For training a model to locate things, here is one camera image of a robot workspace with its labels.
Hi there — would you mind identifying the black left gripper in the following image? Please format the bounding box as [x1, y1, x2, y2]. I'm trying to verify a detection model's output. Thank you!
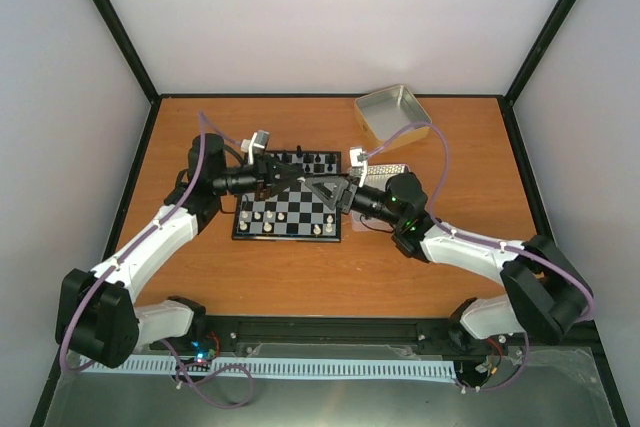
[215, 154, 305, 202]

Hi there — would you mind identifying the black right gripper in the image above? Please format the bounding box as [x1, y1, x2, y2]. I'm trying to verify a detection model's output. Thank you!
[304, 174, 403, 227]

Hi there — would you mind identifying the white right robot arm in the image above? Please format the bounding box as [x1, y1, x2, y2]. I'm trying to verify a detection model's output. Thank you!
[304, 173, 594, 345]

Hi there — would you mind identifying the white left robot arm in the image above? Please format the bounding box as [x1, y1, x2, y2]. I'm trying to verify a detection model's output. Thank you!
[55, 131, 304, 370]

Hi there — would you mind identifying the black and silver chessboard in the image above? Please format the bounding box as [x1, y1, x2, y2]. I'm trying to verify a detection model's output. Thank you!
[231, 149, 341, 242]

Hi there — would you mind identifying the silver embossed tin tray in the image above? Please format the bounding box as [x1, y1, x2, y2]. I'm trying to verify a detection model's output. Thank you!
[351, 163, 410, 232]

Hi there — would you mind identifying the gold square tin box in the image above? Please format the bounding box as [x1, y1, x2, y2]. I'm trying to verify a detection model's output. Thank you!
[354, 84, 431, 151]

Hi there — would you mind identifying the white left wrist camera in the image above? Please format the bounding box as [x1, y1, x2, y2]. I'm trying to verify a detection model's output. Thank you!
[240, 130, 270, 165]

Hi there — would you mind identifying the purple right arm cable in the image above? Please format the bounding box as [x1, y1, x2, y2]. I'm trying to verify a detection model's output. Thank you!
[362, 122, 597, 394]

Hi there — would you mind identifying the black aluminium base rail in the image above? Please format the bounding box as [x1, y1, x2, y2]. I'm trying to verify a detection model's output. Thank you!
[69, 314, 599, 348]

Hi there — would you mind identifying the light blue slotted cable duct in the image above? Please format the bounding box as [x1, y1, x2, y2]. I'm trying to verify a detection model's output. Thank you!
[78, 354, 456, 383]

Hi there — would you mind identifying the black frame post left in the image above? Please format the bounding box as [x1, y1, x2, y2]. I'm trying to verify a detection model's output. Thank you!
[92, 0, 160, 104]

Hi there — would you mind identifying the black frame post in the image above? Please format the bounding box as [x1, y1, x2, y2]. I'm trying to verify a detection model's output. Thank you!
[505, 0, 577, 107]
[92, 0, 160, 104]

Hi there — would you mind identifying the black frame post right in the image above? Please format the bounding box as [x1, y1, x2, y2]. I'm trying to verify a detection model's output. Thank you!
[505, 0, 577, 107]

